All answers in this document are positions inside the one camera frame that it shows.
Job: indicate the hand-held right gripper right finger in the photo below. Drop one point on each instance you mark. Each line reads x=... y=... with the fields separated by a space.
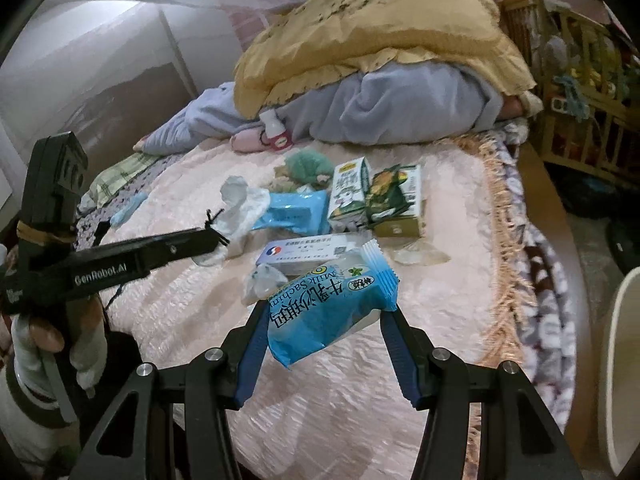
x=401 y=360

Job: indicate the pink soft toy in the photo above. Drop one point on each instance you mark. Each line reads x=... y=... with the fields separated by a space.
x=246 y=141

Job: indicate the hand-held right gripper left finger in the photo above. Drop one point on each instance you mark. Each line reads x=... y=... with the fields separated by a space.
x=248 y=360

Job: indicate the brown bed frame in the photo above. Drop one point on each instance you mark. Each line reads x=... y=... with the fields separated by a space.
x=560 y=210

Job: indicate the patterned fringed blanket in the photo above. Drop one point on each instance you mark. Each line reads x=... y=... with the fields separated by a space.
x=545 y=300

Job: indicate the small white bottle pink label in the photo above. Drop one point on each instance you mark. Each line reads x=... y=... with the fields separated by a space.
x=274 y=130

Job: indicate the person's left hand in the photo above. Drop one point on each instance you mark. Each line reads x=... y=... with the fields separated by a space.
x=87 y=350

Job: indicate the blue snack packet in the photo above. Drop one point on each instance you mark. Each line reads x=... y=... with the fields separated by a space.
x=320 y=310

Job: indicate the white medicine box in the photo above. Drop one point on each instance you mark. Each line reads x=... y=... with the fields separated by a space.
x=310 y=255

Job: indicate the white milk carton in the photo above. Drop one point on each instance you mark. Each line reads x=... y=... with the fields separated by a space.
x=347 y=195

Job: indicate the small clear plastic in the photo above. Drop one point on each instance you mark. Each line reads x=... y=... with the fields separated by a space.
x=261 y=282

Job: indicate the green plush toy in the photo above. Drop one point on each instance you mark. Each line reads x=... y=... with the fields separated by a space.
x=307 y=167

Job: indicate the green drink carton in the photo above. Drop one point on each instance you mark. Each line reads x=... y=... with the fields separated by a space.
x=395 y=195

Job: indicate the clear plastic wrapper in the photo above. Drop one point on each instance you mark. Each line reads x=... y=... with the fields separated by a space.
x=420 y=252

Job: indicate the white bin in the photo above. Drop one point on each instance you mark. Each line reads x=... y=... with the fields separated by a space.
x=622 y=370

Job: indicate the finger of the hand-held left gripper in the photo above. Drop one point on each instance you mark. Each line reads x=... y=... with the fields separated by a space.
x=185 y=247

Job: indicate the blue wet wipes pack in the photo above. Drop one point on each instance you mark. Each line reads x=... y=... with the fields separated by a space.
x=295 y=212

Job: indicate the yellow quilt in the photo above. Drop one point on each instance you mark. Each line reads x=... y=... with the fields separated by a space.
x=380 y=25

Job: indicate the white plastic bag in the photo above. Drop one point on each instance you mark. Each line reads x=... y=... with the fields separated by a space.
x=240 y=205

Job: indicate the plaid cloth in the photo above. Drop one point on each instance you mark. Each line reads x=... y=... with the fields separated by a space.
x=125 y=175

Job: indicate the wooden crib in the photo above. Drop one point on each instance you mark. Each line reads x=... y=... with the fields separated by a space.
x=585 y=85

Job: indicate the lavender blanket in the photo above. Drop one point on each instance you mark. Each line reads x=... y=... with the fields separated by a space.
x=400 y=105

